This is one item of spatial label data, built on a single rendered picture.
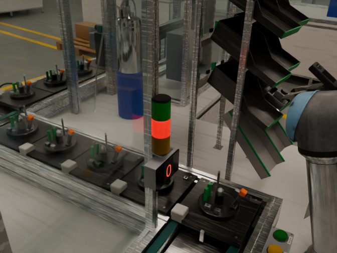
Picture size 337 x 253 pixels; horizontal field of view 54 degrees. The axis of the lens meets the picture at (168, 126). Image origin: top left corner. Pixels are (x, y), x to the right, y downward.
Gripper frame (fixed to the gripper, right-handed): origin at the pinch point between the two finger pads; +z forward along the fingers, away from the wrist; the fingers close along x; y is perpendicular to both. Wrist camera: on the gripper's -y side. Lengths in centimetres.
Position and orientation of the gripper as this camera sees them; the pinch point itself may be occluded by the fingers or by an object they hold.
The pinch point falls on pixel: (288, 93)
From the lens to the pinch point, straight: 136.9
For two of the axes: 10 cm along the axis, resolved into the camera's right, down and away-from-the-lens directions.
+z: -7.1, 0.9, 7.0
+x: 6.3, -3.8, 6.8
